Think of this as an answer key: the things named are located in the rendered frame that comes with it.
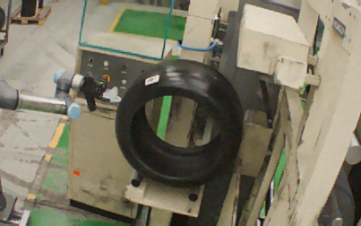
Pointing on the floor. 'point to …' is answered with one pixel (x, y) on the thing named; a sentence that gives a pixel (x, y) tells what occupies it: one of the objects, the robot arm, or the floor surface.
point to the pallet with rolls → (30, 9)
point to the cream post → (178, 120)
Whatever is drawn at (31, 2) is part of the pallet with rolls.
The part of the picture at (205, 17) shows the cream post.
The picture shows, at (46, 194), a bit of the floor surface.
